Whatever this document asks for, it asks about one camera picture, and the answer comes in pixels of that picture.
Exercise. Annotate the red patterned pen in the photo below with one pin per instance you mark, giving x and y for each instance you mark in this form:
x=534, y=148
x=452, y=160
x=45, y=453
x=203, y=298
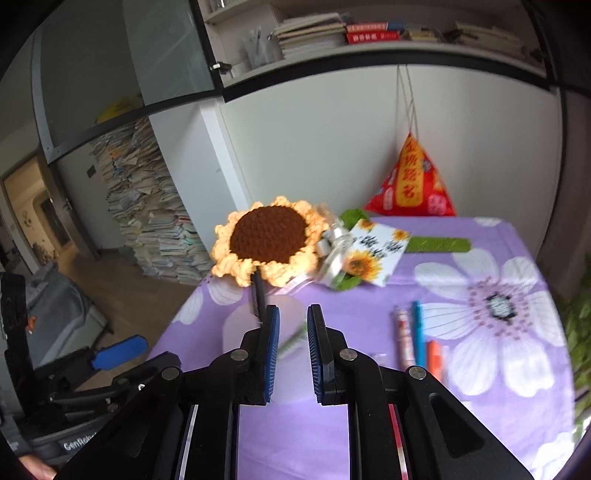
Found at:
x=402, y=337

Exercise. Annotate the blue pen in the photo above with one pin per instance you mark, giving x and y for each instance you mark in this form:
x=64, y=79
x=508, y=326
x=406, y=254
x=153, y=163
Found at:
x=418, y=332

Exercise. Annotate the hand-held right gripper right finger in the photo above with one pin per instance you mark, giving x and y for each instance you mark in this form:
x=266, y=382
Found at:
x=316, y=355

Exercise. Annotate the white wall shelf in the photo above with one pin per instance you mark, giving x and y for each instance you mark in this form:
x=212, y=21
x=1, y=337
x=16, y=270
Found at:
x=369, y=55

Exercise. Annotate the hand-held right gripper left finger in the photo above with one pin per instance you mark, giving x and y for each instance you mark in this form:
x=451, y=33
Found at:
x=271, y=355

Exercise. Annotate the crochet sunflower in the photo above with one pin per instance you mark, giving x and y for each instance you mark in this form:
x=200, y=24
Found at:
x=268, y=237

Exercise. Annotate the thin red book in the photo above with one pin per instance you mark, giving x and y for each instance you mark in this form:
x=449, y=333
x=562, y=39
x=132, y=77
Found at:
x=367, y=26

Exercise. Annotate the purple floral tablecloth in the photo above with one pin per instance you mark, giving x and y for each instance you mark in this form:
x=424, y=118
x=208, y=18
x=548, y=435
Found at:
x=485, y=332

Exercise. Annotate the orange pen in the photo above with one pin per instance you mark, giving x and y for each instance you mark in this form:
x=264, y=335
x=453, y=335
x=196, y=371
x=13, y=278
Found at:
x=435, y=362

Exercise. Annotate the sunflower print card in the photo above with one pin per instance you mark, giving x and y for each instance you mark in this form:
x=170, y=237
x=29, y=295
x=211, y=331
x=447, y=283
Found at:
x=374, y=258

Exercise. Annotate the green potted plant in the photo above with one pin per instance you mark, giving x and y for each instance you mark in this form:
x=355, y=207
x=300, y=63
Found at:
x=579, y=360

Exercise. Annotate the small stack of dark books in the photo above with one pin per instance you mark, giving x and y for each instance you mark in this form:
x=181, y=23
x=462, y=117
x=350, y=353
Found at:
x=422, y=34

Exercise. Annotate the pile of papers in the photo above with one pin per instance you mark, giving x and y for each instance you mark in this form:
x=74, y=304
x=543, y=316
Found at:
x=489, y=39

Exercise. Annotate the stack of pale books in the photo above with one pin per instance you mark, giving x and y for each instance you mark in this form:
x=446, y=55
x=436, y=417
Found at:
x=309, y=34

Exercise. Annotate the clear cup with pens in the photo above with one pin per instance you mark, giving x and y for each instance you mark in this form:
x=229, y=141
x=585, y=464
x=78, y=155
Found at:
x=261, y=48

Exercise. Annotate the grey sofa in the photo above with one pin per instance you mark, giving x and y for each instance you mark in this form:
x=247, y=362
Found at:
x=64, y=314

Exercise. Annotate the glass cabinet door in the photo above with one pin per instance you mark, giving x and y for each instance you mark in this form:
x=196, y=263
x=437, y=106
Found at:
x=115, y=69

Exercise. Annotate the tall pile of books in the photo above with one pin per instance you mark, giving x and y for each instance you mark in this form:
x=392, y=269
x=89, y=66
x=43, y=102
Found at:
x=147, y=207

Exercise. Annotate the translucent white pen holder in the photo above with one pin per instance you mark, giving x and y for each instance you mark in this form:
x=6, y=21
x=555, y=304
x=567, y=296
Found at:
x=240, y=332

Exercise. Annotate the person's left hand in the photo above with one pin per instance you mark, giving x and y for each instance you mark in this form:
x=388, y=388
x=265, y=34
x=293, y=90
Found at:
x=37, y=467

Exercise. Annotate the thick red book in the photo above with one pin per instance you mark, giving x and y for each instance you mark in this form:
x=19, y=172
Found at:
x=371, y=38

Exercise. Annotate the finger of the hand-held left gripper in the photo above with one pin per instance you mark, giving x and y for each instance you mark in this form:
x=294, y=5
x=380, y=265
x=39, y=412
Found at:
x=138, y=374
x=117, y=353

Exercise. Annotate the red triangular hanging bag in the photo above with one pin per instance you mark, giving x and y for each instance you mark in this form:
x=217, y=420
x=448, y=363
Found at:
x=415, y=184

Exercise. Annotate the clear wrap with white ribbon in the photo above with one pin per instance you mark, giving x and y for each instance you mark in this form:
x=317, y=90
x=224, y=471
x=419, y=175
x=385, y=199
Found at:
x=333, y=249

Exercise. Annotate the wooden room door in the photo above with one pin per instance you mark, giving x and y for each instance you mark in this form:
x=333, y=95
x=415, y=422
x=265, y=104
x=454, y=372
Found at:
x=46, y=217

